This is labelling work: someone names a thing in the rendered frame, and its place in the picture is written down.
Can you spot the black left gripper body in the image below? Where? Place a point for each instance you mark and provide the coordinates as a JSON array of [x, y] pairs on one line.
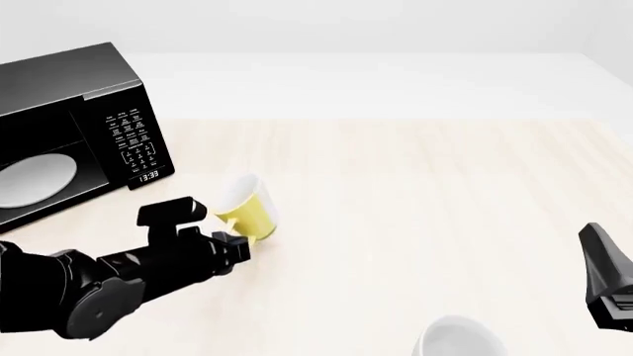
[[231, 252]]

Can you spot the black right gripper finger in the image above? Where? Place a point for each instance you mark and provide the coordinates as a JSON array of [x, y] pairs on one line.
[[605, 263]]

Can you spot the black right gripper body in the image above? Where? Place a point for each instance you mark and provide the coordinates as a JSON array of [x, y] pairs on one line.
[[613, 311]]

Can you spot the yellow and white mug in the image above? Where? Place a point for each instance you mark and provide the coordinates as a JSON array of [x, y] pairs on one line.
[[249, 215]]

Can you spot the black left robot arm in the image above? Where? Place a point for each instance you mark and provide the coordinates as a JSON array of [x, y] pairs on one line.
[[118, 278]]

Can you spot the white round microwave plate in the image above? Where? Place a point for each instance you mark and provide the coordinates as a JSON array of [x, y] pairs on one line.
[[34, 180]]

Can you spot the black microwave oven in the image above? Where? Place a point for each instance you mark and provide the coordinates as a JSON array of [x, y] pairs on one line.
[[54, 92]]

